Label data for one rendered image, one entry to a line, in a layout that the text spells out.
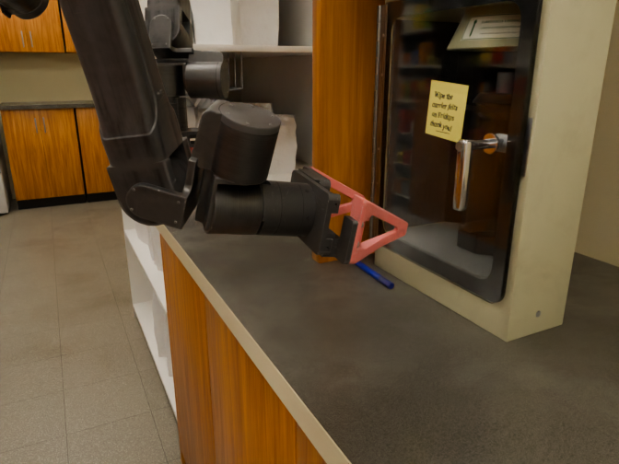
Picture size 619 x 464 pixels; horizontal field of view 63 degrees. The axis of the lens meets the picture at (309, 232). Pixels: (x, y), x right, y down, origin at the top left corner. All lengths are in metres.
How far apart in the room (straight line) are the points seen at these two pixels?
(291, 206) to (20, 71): 5.55
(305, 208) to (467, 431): 0.28
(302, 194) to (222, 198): 0.08
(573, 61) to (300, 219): 0.38
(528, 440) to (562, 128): 0.36
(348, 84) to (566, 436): 0.62
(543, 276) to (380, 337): 0.23
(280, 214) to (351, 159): 0.45
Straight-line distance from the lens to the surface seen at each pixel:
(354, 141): 0.94
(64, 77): 5.99
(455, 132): 0.74
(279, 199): 0.51
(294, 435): 0.74
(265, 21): 1.95
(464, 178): 0.66
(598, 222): 1.15
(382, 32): 0.88
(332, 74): 0.91
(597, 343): 0.80
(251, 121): 0.46
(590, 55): 0.72
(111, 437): 2.14
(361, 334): 0.72
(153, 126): 0.48
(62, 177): 5.53
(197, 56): 0.88
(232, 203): 0.49
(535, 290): 0.75
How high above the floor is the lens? 1.29
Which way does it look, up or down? 18 degrees down
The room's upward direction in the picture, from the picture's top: straight up
